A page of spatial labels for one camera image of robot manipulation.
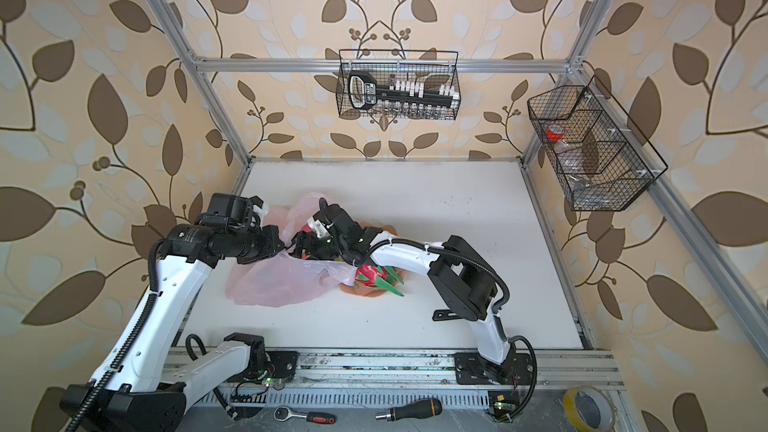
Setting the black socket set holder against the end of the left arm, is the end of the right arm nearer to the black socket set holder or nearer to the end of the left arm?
the end of the left arm

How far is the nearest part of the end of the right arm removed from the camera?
653 millimetres

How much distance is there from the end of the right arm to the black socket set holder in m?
0.36

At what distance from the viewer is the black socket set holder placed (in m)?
0.83

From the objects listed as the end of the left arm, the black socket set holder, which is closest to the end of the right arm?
the end of the left arm
